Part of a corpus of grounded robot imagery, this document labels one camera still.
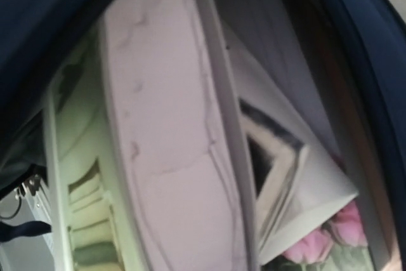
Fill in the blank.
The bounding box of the grey ianra book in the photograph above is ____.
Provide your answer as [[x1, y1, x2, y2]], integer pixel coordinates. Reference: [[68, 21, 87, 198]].
[[44, 0, 259, 270]]

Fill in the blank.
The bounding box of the white barcode booklet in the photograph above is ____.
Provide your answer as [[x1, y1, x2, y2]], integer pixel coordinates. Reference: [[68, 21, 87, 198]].
[[215, 0, 358, 265]]

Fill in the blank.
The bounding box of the navy blue student backpack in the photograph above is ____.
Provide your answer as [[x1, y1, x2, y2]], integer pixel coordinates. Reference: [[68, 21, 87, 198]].
[[1, 0, 405, 270]]

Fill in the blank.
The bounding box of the pink Designer Fate book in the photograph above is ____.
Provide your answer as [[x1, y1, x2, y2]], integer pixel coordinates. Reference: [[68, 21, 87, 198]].
[[261, 201, 377, 271]]

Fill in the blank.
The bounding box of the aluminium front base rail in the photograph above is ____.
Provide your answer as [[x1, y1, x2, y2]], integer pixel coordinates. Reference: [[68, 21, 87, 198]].
[[1, 175, 55, 271]]

